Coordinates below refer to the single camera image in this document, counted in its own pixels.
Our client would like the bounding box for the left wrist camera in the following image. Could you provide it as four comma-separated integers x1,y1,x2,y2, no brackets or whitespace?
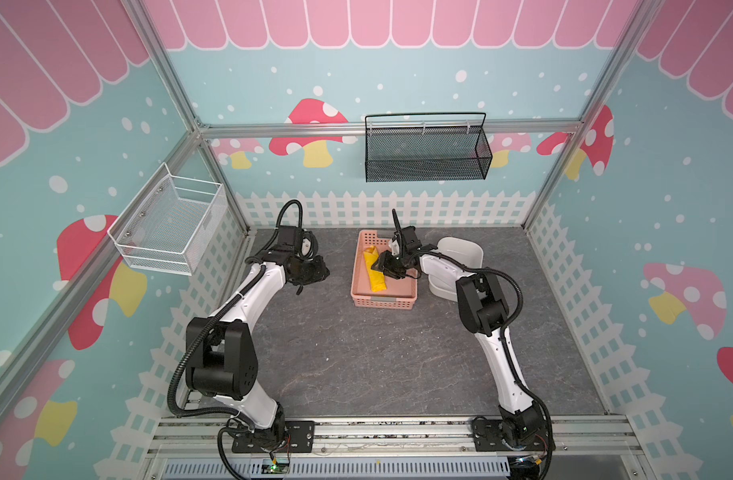
298,230,318,260

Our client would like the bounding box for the white wire wall basket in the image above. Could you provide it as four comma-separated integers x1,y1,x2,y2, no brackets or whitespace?
108,164,228,276

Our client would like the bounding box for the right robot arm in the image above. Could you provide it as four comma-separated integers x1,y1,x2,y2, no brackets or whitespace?
374,225,555,454

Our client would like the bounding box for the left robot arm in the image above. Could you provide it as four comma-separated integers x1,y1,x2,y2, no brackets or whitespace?
166,199,330,452

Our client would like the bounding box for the white plastic tray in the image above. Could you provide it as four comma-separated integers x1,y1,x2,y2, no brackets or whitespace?
424,237,485,302

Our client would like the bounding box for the black wire wall basket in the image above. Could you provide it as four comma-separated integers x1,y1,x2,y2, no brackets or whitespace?
364,112,494,183

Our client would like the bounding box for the yellow paper napkin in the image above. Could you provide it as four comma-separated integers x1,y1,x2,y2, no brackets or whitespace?
362,245,388,293

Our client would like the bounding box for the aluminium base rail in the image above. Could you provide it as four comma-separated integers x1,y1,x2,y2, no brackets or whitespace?
137,415,656,479

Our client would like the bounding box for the pink perforated basket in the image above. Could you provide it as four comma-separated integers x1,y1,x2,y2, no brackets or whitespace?
350,230,418,310

